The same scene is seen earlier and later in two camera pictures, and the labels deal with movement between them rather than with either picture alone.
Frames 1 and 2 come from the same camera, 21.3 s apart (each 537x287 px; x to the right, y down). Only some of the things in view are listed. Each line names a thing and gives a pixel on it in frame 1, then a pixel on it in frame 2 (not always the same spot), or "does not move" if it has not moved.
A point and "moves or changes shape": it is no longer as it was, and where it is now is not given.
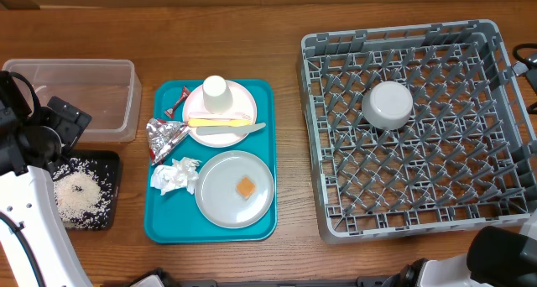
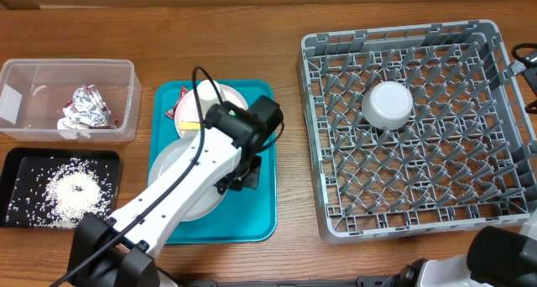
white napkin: (180, 174) moves or changes shape
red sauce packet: (170, 112) does not move
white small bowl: (388, 105) does not move
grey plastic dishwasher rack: (414, 128) does not move
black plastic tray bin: (86, 183) does not move
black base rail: (370, 282) does not move
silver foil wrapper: (162, 136) to (86, 107)
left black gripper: (69, 121) to (251, 180)
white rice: (83, 188) does not move
